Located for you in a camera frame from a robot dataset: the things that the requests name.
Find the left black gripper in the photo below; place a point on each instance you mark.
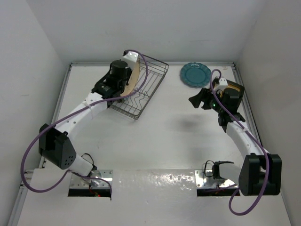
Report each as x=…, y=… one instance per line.
x=128, y=71

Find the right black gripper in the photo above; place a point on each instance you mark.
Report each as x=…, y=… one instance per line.
x=196, y=100

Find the tan bird plate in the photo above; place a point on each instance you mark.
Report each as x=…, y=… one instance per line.
x=132, y=80

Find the black square amber plate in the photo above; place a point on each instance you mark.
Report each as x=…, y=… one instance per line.
x=239, y=88

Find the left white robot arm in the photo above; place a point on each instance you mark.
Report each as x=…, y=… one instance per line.
x=56, y=146

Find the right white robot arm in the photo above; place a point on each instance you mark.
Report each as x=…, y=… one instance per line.
x=259, y=166

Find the teal scalloped plate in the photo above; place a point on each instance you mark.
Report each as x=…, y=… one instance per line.
x=195, y=75

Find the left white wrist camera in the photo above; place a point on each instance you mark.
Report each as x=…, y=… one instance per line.
x=130, y=57

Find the black wire dish rack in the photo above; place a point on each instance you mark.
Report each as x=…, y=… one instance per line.
x=152, y=73

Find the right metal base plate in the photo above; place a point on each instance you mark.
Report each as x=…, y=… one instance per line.
x=204, y=180

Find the metal base plate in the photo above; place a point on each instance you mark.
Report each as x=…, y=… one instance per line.
x=204, y=180
x=100, y=179

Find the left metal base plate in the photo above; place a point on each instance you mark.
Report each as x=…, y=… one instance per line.
x=100, y=179

